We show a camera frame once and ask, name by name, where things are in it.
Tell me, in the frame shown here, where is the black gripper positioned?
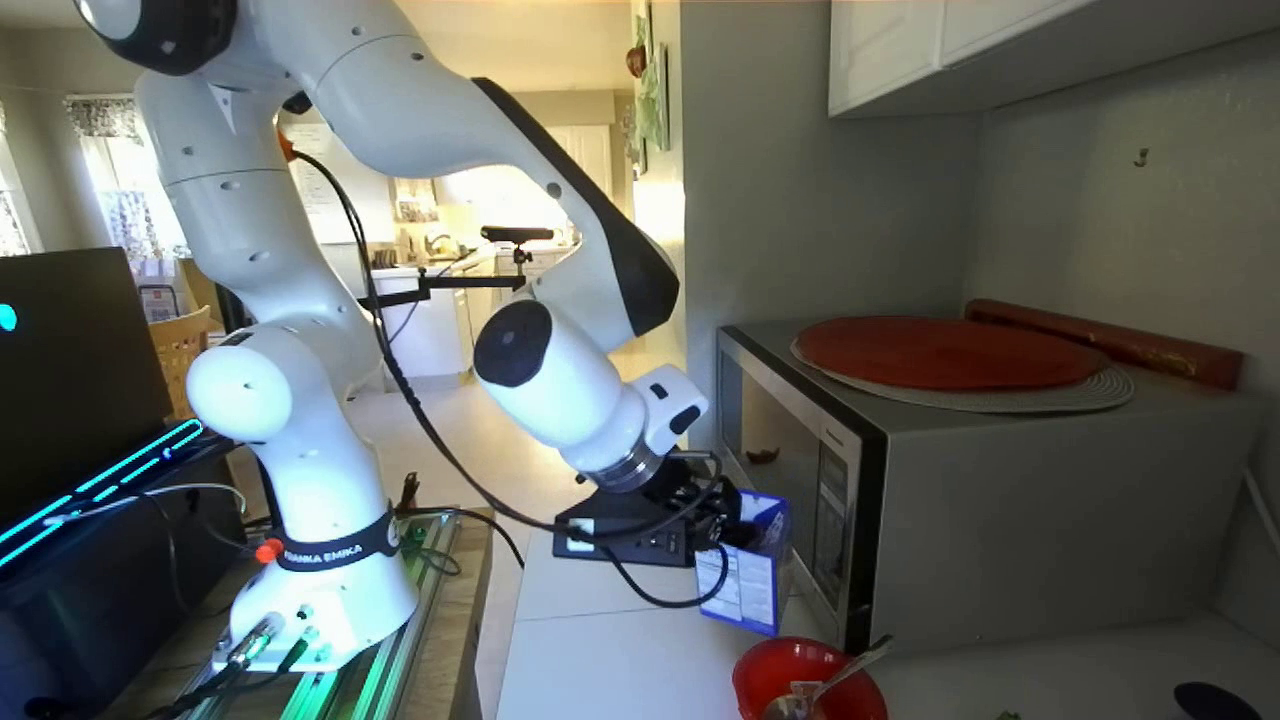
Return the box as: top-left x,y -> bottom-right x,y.
644,452 -> 763,559

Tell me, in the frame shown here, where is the blue Pop-Tarts box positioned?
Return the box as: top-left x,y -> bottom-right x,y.
690,487 -> 790,635

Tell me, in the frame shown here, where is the robot base table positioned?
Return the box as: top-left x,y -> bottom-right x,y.
104,505 -> 495,720

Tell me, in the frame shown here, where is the red plastic bowl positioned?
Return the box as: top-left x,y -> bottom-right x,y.
726,633 -> 891,720

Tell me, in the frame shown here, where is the silver metal spoon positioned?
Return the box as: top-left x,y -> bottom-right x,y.
763,635 -> 895,720

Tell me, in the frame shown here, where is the red round mat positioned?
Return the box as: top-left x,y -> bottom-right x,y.
790,312 -> 1113,398

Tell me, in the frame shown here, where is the silver microwave oven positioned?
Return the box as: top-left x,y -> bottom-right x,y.
711,315 -> 1265,660

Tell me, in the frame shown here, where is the brown wooden rolling pin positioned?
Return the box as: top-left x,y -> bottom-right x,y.
963,298 -> 1246,392

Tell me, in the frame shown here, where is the wooden chair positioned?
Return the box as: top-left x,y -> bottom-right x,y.
137,255 -> 222,423

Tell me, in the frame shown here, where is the black case with light strip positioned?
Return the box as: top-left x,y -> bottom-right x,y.
0,418 -> 274,720

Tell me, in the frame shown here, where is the black laptop screen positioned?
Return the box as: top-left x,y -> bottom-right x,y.
0,245 -> 175,531

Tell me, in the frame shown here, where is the patterned window curtain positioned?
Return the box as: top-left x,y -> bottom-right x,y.
63,94 -> 197,286

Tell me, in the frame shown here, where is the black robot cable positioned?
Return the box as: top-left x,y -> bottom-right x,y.
279,140 -> 737,615

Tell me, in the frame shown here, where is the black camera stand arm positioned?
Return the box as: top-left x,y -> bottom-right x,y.
354,222 -> 555,312

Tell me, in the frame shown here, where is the green wall decoration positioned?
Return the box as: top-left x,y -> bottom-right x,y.
619,0 -> 678,181

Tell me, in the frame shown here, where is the white wall cabinet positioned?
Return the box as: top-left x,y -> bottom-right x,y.
823,0 -> 1280,124

